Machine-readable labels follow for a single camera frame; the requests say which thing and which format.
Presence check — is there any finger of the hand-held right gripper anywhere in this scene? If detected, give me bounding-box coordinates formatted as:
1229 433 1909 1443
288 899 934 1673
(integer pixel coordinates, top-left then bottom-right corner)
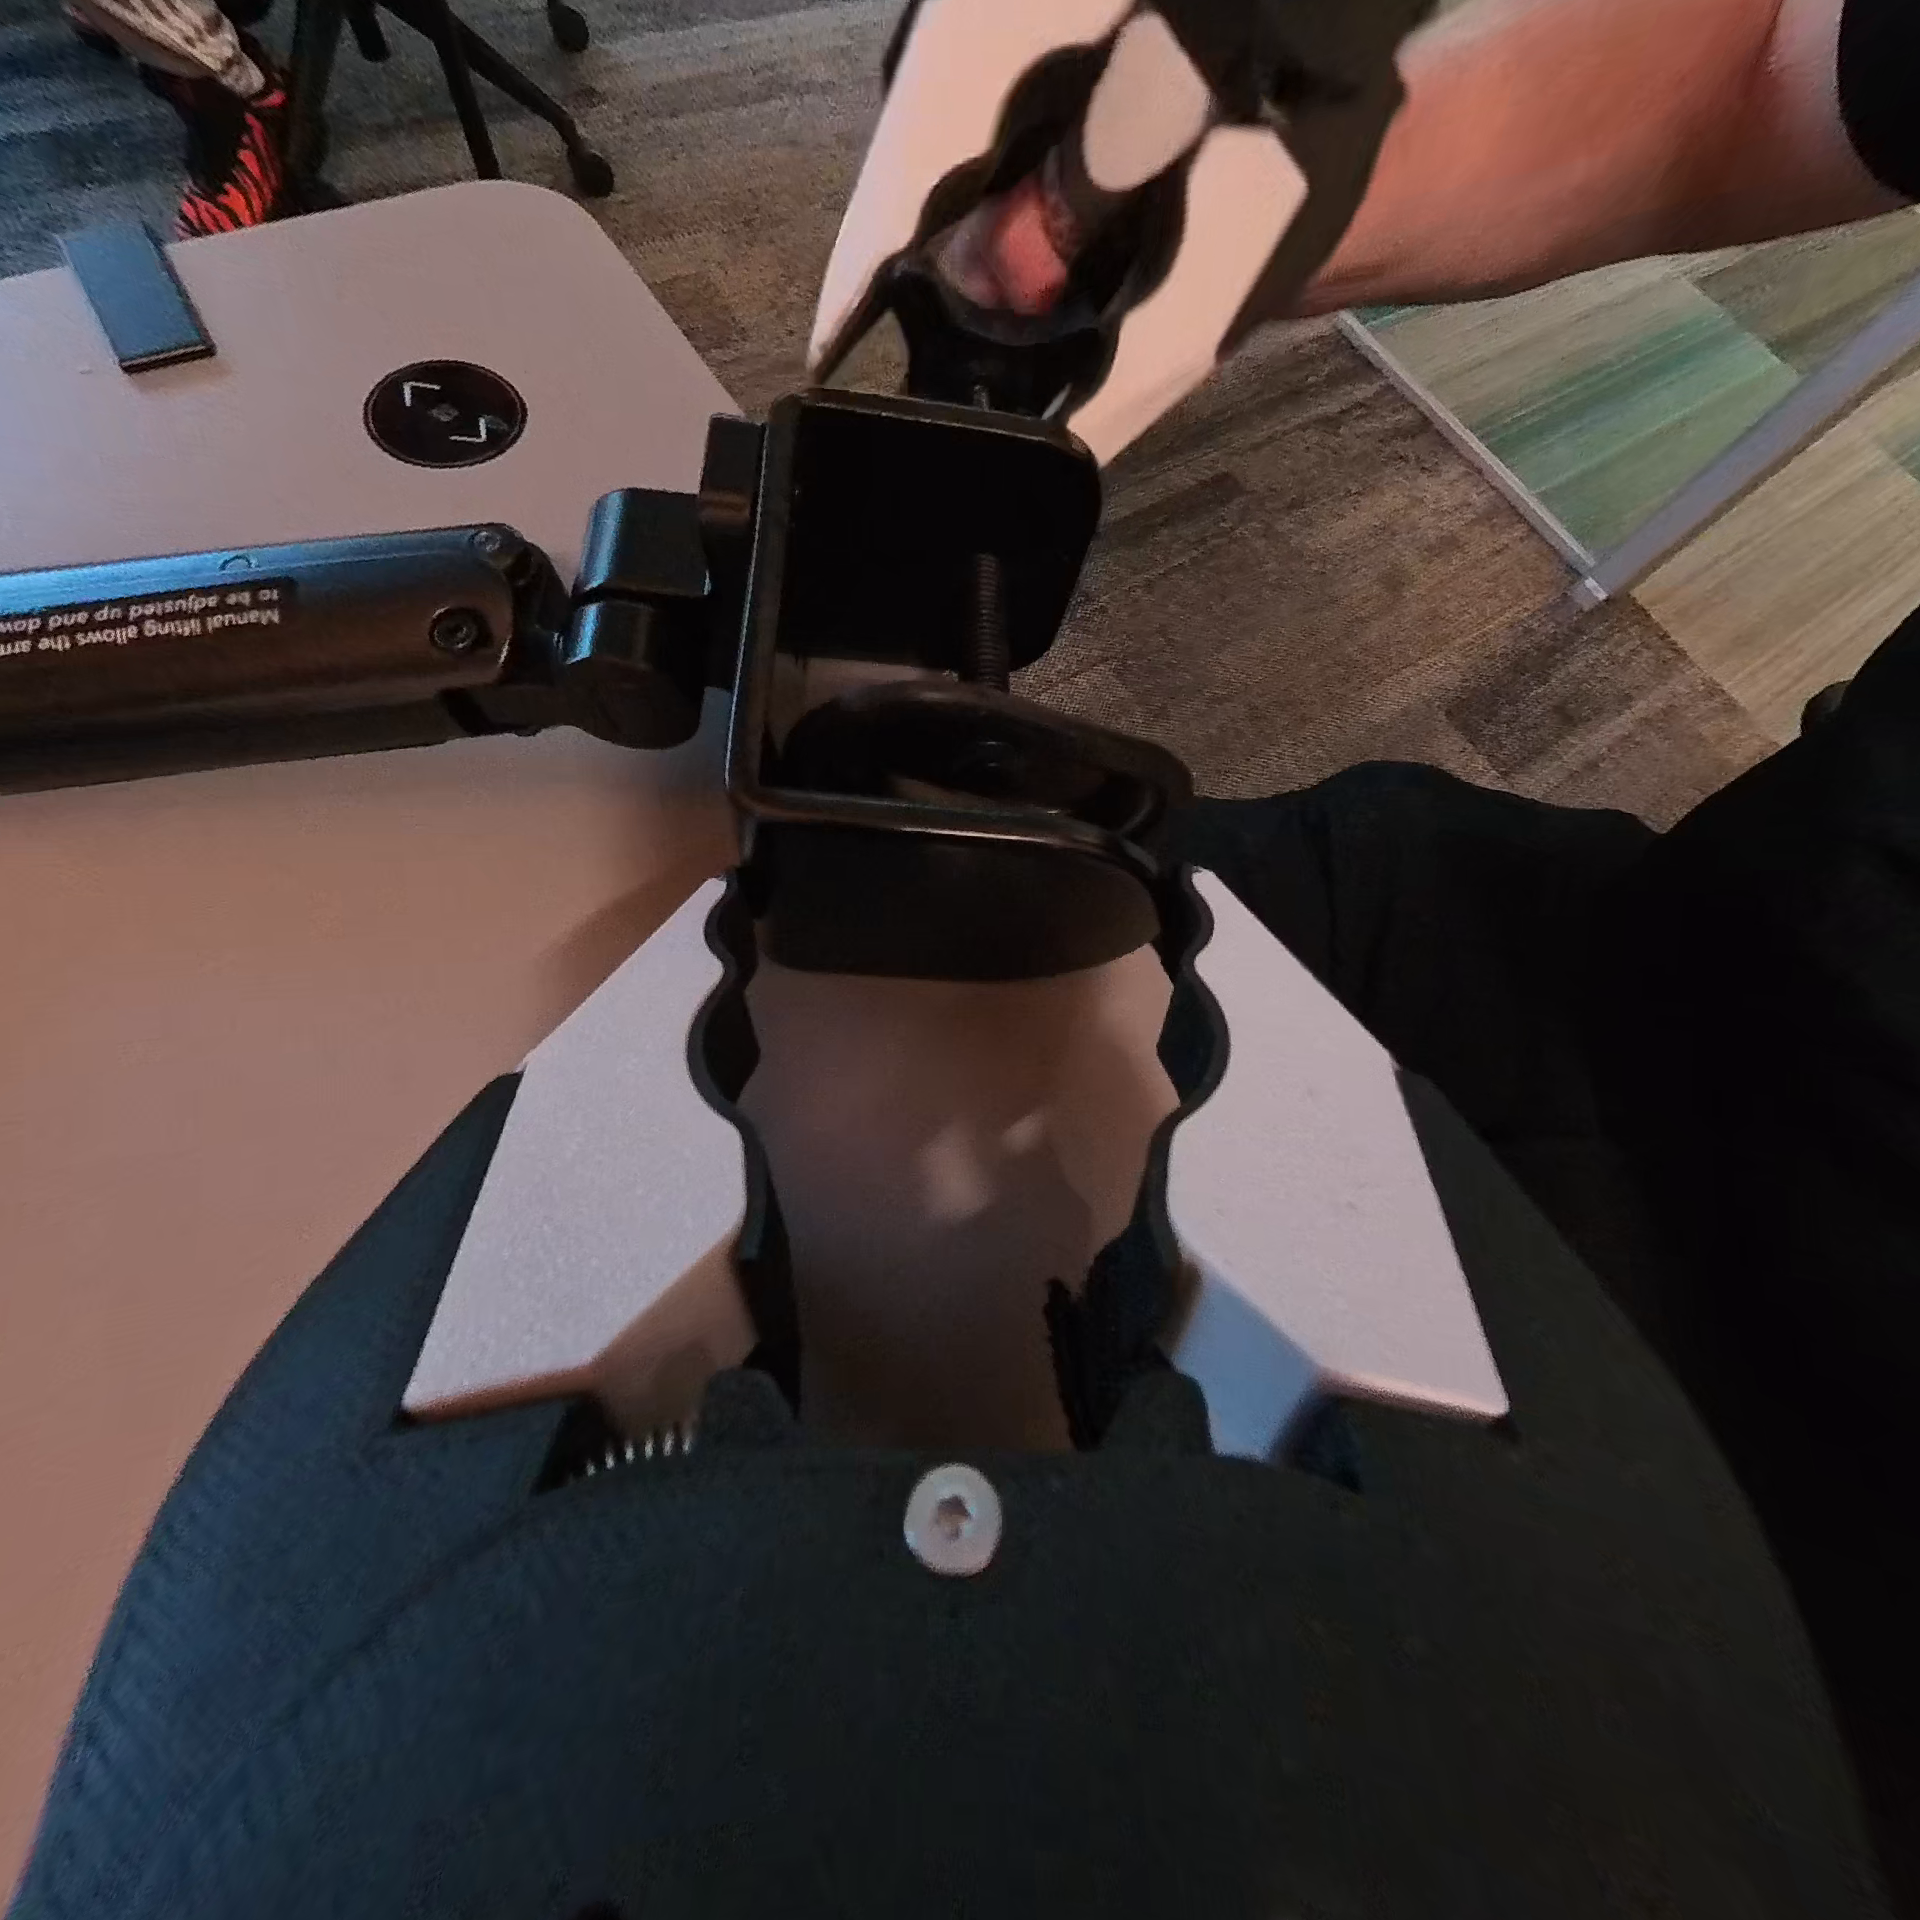
1050 123 1314 470
806 0 1138 384

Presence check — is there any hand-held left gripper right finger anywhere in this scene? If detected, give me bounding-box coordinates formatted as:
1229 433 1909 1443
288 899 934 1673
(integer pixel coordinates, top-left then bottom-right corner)
1147 861 1514 1466

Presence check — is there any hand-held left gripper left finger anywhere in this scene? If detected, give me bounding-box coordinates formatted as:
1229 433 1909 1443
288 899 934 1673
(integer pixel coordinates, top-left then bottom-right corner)
403 878 788 1466

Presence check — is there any black desk clamp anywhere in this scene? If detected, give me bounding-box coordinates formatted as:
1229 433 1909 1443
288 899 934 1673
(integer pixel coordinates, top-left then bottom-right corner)
698 248 1197 985

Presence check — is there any person's right forearm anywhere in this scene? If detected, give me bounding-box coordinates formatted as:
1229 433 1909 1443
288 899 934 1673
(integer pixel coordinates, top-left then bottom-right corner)
1306 0 1906 321

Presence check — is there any person's right hand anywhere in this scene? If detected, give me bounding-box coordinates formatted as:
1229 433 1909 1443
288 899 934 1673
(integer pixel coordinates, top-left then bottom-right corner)
959 177 1086 321

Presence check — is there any black wheeled office chair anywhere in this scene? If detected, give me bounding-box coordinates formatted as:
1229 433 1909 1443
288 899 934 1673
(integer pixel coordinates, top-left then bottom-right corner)
269 0 618 212

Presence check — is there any black round table disc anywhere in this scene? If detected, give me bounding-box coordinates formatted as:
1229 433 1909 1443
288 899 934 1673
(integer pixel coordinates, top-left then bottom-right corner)
364 356 531 470

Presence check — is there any black rectangular table plate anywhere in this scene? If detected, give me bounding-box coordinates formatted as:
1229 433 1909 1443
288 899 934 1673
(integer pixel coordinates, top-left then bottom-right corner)
60 222 219 374

